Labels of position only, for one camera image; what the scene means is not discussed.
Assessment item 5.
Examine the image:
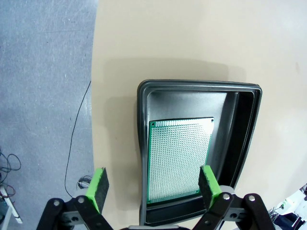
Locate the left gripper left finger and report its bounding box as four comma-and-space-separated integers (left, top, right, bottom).
35, 167, 113, 230

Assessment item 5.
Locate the white stand leg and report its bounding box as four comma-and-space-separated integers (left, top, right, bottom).
0, 184, 24, 225

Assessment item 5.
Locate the green perforated circuit board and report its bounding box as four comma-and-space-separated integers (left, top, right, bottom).
146, 116, 215, 205

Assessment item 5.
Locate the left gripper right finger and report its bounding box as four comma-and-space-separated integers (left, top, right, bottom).
194, 164, 274, 230

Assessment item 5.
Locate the thin black floor cable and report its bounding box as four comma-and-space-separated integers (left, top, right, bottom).
64, 80, 92, 196

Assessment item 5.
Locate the small wire coil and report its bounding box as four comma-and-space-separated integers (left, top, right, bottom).
76, 175, 93, 189

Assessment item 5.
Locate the black plastic ESD tray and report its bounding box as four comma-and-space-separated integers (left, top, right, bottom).
136, 79, 262, 227

